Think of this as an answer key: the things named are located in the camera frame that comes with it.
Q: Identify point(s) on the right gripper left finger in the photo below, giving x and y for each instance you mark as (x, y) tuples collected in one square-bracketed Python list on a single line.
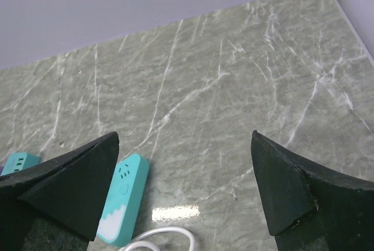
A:
[(57, 204)]

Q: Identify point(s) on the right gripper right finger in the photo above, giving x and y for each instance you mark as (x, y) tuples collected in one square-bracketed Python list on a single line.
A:
[(308, 206)]

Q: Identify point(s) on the teal triangular power strip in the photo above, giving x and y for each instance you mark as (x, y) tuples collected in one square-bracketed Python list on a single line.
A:
[(120, 212)]

